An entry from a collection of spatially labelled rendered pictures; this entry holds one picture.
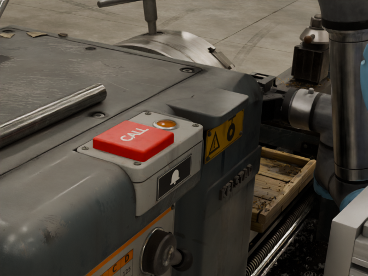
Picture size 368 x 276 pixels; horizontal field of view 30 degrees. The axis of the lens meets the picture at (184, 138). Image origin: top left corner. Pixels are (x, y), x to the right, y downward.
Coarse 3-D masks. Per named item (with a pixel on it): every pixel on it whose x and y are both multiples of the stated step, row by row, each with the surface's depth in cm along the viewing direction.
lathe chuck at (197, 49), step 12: (144, 36) 115; (156, 36) 115; (168, 36) 115; (180, 36) 116; (192, 36) 117; (180, 48) 111; (192, 48) 113; (204, 48) 115; (192, 60) 110; (204, 60) 112; (216, 60) 114
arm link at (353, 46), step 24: (336, 0) 103; (360, 0) 102; (336, 24) 104; (360, 24) 103; (336, 48) 107; (360, 48) 105; (336, 72) 109; (336, 96) 111; (360, 96) 109; (336, 120) 113; (360, 120) 110; (336, 144) 115; (360, 144) 112; (336, 168) 117; (360, 168) 114; (336, 192) 119; (360, 192) 115
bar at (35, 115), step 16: (64, 96) 74; (80, 96) 75; (96, 96) 77; (32, 112) 69; (48, 112) 71; (64, 112) 72; (0, 128) 65; (16, 128) 67; (32, 128) 68; (0, 144) 65
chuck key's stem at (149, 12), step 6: (144, 0) 115; (150, 0) 114; (144, 6) 115; (150, 6) 115; (156, 6) 116; (144, 12) 116; (150, 12) 115; (156, 12) 116; (150, 18) 115; (156, 18) 116; (150, 24) 116; (150, 30) 116; (156, 30) 117
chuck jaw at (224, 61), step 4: (212, 52) 116; (216, 52) 117; (220, 52) 121; (216, 56) 116; (220, 56) 117; (224, 56) 121; (220, 60) 116; (224, 60) 117; (228, 60) 121; (224, 64) 116; (228, 64) 117; (232, 64) 121
